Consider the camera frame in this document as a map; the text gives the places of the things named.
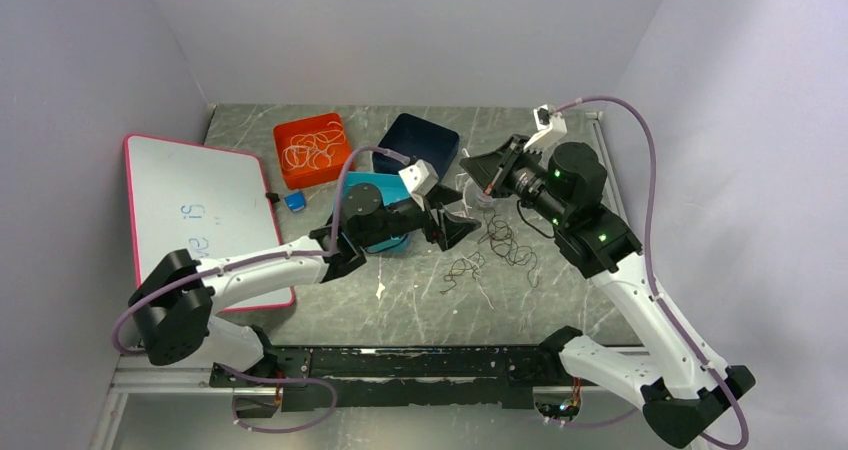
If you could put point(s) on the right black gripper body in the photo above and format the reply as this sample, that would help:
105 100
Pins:
523 173

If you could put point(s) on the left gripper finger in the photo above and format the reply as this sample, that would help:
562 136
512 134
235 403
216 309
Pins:
441 196
451 229

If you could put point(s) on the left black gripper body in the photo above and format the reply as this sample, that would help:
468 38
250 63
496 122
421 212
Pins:
413 217

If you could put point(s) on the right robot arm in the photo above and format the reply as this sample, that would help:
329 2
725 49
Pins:
683 386

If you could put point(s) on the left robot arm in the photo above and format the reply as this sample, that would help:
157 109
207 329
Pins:
176 308

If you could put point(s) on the clear paperclip container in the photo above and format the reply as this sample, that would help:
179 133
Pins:
483 201

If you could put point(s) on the light blue plastic box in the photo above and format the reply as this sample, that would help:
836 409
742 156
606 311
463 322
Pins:
392 190

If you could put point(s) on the dark blue plastic box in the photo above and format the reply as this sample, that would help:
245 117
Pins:
413 136

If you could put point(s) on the blue whiteboard eraser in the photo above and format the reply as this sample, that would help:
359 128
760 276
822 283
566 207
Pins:
295 201

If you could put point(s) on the orange plastic box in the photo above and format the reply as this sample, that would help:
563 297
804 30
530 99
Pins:
311 151

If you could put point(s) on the pink framed whiteboard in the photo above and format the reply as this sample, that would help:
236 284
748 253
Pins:
209 201

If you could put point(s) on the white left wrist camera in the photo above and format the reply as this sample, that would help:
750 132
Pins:
419 179

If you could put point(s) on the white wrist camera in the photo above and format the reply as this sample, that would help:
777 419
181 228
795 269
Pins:
550 129
419 179

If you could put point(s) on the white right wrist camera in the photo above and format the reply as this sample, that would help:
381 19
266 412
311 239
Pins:
550 129

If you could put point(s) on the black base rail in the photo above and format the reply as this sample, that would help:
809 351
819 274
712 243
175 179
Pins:
511 376

